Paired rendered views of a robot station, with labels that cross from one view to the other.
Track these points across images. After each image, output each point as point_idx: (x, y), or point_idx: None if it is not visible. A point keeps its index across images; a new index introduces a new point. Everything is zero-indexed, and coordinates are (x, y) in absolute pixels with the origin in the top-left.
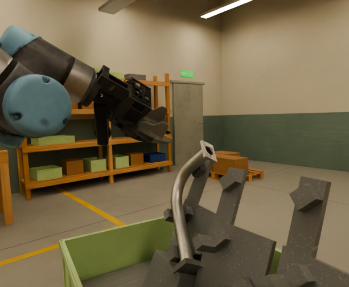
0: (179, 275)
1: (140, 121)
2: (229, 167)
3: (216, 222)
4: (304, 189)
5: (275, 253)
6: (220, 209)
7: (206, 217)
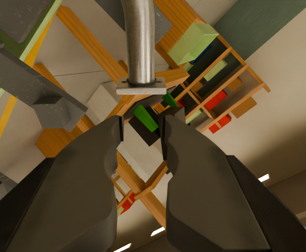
0: None
1: (169, 225)
2: (83, 113)
3: None
4: None
5: (16, 55)
6: (11, 68)
7: (18, 5)
